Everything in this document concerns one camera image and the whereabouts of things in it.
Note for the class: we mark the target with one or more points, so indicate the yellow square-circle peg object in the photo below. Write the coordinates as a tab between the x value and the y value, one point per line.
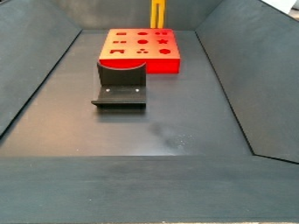
157	9

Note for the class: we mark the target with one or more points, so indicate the black curved fixture block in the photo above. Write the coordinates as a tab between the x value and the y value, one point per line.
121	86

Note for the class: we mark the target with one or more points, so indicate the red foam shape board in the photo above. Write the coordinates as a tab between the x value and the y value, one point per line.
131	47

